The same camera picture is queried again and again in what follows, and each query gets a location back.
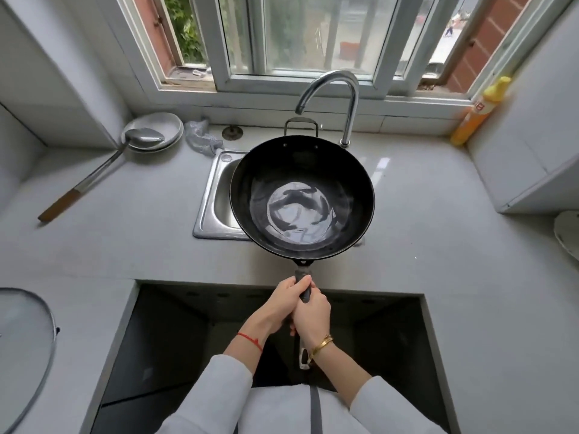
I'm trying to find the white window frame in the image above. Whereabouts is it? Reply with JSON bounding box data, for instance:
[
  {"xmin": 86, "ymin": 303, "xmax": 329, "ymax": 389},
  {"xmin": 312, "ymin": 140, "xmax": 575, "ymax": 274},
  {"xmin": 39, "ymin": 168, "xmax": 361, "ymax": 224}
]
[{"xmin": 96, "ymin": 0, "xmax": 565, "ymax": 108}]

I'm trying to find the stainless steel sink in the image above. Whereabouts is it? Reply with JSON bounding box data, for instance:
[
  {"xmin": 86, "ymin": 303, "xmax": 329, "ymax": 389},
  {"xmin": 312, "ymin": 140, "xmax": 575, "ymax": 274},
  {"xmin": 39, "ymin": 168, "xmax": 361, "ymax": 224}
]
[{"xmin": 193, "ymin": 150, "xmax": 365, "ymax": 247}]

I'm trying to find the person's left forearm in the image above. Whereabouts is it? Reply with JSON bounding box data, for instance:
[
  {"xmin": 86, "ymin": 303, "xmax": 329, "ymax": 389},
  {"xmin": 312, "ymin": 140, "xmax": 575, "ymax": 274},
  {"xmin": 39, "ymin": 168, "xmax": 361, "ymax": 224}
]
[{"xmin": 155, "ymin": 320, "xmax": 273, "ymax": 434}]

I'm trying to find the white plate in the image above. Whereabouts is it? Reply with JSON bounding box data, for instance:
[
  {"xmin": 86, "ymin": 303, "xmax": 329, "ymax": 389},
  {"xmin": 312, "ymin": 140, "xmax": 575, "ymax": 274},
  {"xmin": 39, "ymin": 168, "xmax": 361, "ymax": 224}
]
[{"xmin": 553, "ymin": 210, "xmax": 579, "ymax": 263}]

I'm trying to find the metal ladle with wooden handle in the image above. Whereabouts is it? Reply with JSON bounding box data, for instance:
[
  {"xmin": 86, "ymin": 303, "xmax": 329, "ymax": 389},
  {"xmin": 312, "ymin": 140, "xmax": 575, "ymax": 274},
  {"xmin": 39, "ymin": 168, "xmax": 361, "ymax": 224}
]
[{"xmin": 37, "ymin": 128, "xmax": 165, "ymax": 223}]

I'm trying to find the person's right hand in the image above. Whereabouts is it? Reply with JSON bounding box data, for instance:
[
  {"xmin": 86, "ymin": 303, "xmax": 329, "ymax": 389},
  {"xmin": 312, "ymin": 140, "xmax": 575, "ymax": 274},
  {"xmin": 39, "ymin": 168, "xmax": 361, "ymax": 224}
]
[{"xmin": 291, "ymin": 287, "xmax": 333, "ymax": 349}]

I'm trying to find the chrome gooseneck faucet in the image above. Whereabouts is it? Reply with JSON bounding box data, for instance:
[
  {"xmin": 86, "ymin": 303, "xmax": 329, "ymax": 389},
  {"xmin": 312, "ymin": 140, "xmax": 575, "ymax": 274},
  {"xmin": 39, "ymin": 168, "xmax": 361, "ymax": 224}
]
[{"xmin": 295, "ymin": 70, "xmax": 361, "ymax": 149}]

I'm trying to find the yellow squeeze bottle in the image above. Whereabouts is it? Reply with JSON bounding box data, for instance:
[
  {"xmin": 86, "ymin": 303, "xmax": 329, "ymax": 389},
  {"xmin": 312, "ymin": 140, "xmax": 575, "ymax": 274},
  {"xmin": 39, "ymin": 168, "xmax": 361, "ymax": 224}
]
[{"xmin": 450, "ymin": 76, "xmax": 512, "ymax": 148}]

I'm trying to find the crumpled clear plastic bag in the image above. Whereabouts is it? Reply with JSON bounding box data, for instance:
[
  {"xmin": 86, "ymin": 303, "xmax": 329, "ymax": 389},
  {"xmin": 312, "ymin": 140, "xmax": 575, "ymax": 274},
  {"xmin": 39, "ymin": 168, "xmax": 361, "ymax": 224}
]
[{"xmin": 183, "ymin": 117, "xmax": 225, "ymax": 158}]

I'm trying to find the person's left hand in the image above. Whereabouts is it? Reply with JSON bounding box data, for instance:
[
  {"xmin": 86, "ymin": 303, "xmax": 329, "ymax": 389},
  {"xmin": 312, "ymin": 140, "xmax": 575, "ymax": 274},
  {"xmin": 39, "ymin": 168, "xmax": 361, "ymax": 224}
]
[{"xmin": 252, "ymin": 275, "xmax": 314, "ymax": 338}]

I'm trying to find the person's right forearm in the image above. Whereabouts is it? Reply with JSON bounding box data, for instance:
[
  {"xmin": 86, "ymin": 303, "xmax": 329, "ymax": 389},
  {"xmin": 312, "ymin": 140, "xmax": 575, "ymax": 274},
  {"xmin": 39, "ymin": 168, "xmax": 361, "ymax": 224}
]
[{"xmin": 311, "ymin": 338, "xmax": 449, "ymax": 434}]

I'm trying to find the glass pot lid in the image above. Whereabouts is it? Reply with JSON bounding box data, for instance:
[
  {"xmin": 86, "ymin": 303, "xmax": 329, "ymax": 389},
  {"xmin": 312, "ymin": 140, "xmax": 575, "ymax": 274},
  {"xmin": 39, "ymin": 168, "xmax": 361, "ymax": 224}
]
[{"xmin": 0, "ymin": 287, "xmax": 61, "ymax": 434}]

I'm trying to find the red string bracelet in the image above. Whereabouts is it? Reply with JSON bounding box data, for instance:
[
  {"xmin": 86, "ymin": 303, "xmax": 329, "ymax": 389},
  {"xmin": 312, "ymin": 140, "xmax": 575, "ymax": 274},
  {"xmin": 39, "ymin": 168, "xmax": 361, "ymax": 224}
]
[{"xmin": 236, "ymin": 332, "xmax": 264, "ymax": 353}]

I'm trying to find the white apron with grey strap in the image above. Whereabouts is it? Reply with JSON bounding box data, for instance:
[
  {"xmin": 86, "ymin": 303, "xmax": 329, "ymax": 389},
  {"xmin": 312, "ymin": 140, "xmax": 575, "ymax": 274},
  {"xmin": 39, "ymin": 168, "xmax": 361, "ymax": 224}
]
[{"xmin": 236, "ymin": 382, "xmax": 359, "ymax": 434}]

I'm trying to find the black wok with handle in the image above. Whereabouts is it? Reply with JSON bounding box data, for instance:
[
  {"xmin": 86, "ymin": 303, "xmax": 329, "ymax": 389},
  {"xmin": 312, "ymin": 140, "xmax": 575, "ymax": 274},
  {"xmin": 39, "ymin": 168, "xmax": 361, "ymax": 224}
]
[{"xmin": 228, "ymin": 117, "xmax": 376, "ymax": 371}]

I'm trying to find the gold bangle bracelet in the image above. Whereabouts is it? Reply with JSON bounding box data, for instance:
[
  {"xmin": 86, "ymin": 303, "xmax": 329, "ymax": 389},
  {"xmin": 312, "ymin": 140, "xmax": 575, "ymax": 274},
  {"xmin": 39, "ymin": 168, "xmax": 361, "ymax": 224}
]
[{"xmin": 307, "ymin": 334, "xmax": 334, "ymax": 365}]

